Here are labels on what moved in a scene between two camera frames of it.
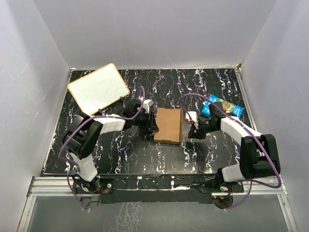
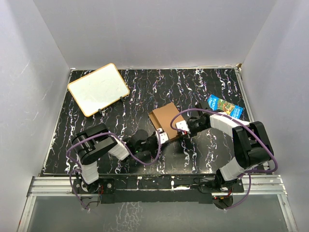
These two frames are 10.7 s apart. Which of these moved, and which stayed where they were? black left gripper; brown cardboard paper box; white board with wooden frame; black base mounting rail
Moved: black left gripper; brown cardboard paper box
Stayed: black base mounting rail; white board with wooden frame
